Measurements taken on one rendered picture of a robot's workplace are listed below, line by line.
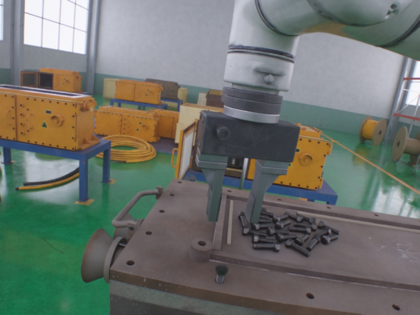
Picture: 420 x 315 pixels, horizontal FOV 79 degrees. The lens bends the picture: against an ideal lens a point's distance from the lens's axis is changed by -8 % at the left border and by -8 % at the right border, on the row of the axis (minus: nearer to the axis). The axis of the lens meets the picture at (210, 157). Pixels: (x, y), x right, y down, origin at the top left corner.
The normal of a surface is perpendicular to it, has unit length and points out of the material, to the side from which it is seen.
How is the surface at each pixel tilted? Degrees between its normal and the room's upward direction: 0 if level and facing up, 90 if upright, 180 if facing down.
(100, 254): 50
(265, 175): 90
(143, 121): 90
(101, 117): 90
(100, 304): 0
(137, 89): 90
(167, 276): 0
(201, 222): 0
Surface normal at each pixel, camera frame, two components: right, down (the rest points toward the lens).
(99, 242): 0.61, -0.61
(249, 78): -0.31, 0.22
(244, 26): -0.67, 0.14
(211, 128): 0.15, 0.29
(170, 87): -0.09, 0.26
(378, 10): 0.15, 0.63
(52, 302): 0.14, -0.95
